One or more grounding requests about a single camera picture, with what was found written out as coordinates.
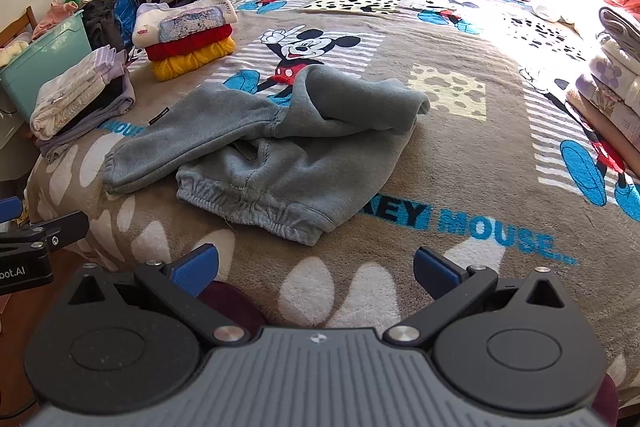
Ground tan folded garment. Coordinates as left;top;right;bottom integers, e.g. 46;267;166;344
565;99;640;180

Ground dark folded cloth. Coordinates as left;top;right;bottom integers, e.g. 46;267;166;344
52;74;126;138

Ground grey folded garment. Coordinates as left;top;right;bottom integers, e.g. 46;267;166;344
599;7;640;48

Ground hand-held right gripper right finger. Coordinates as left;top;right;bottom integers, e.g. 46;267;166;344
384;246;573;350

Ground dark clothes pile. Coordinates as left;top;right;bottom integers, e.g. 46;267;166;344
80;0;126;52

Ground cream floral folded clothes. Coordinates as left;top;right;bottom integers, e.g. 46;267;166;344
29;46;125;140

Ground purple floral folded garment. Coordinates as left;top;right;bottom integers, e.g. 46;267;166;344
575;74;640;138

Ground teal storage bin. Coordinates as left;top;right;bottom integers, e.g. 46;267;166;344
0;9;92;122

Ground grey sweatpants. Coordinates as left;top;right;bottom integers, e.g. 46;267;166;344
101;64;432;248

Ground white printed folded sweater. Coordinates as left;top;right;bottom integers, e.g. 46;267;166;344
132;0;239;50

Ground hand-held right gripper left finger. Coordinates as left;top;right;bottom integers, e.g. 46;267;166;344
65;243;251;348

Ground blue plastic bag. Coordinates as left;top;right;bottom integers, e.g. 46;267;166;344
114;0;138;40

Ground yellow folded sweater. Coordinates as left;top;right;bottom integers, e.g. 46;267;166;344
150;37;237;82

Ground red folded sweater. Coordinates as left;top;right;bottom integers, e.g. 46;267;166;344
145;24;235;62

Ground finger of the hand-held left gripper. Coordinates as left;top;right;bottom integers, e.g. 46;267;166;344
0;211;90;256
0;196;24;224

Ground pink cloth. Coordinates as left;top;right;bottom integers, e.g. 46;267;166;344
32;3;81;38

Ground cartoon mouse printed blanket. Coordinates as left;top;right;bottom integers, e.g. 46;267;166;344
25;0;640;408

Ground maroon cloth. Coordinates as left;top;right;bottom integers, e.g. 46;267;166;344
197;281;621;423

